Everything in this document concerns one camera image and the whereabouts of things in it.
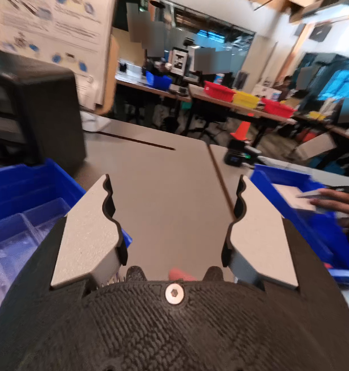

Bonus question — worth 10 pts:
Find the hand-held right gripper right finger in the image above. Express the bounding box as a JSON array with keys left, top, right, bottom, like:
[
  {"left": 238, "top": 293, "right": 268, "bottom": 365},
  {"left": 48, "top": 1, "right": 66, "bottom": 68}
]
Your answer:
[{"left": 222, "top": 175, "right": 299, "bottom": 290}]

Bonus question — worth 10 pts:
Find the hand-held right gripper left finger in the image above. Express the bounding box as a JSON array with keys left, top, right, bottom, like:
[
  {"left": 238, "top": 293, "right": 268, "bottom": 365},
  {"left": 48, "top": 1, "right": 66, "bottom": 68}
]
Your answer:
[{"left": 50, "top": 174, "right": 128, "bottom": 289}]

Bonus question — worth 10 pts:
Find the blue plastic bin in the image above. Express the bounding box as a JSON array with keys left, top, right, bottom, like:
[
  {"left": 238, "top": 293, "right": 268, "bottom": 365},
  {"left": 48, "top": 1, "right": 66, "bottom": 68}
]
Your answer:
[
  {"left": 0, "top": 159, "right": 133, "bottom": 331},
  {"left": 146, "top": 71, "right": 173, "bottom": 91},
  {"left": 250, "top": 164, "right": 349, "bottom": 283}
]

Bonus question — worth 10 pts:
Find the black drawer cabinet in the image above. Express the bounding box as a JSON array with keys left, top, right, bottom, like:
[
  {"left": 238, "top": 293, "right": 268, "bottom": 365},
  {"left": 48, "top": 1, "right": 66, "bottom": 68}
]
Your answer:
[{"left": 0, "top": 48, "right": 86, "bottom": 177}]

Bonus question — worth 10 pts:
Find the grey desk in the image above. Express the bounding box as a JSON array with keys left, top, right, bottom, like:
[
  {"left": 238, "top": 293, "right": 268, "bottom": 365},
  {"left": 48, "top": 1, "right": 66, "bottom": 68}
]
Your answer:
[{"left": 73, "top": 117, "right": 349, "bottom": 283}]

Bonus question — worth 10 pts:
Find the white card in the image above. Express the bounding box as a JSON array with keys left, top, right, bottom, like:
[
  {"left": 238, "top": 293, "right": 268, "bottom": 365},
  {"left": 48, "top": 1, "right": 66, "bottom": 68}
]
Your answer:
[{"left": 272, "top": 184, "right": 317, "bottom": 212}]

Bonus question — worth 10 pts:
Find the pile of clear drawers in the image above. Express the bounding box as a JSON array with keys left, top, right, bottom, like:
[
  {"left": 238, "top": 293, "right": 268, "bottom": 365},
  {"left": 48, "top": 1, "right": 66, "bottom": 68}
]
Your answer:
[{"left": 0, "top": 198, "right": 72, "bottom": 328}]

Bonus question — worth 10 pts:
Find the black electronic device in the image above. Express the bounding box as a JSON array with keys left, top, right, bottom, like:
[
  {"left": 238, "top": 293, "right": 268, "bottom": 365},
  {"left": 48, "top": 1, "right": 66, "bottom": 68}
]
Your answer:
[{"left": 224, "top": 139, "right": 262, "bottom": 167}]

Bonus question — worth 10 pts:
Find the red object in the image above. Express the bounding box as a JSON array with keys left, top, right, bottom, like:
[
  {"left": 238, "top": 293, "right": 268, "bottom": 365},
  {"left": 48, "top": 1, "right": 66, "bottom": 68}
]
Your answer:
[{"left": 169, "top": 268, "right": 197, "bottom": 282}]

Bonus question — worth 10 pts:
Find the orange traffic cone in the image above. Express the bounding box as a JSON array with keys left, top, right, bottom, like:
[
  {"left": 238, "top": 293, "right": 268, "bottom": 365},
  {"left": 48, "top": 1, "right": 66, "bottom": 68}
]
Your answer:
[{"left": 230, "top": 113, "right": 255, "bottom": 141}]

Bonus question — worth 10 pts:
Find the wooden background table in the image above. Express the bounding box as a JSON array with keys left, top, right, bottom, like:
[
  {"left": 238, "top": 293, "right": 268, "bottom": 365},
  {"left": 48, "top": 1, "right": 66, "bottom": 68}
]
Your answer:
[
  {"left": 189, "top": 85, "right": 297, "bottom": 125},
  {"left": 116, "top": 78, "right": 192, "bottom": 103}
]

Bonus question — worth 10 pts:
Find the red plastic bin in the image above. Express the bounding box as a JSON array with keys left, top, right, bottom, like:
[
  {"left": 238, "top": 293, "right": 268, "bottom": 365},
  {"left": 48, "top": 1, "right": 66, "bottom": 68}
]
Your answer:
[
  {"left": 203, "top": 81, "right": 236, "bottom": 102},
  {"left": 261, "top": 98, "right": 297, "bottom": 118}
]

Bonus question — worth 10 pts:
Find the yellow plastic bin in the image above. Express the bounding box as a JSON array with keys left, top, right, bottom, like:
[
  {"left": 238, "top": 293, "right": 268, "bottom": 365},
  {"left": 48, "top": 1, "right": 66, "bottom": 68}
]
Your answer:
[{"left": 232, "top": 91, "right": 260, "bottom": 109}]

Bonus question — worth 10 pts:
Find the wooden backing board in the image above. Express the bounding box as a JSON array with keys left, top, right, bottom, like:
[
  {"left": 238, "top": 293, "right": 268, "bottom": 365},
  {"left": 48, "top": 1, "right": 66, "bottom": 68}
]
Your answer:
[{"left": 95, "top": 35, "right": 120, "bottom": 115}]

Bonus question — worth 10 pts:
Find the white marker tag stand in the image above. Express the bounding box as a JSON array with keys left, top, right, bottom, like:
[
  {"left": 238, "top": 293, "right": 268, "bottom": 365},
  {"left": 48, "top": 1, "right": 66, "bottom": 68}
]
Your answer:
[{"left": 170, "top": 49, "right": 189, "bottom": 76}]

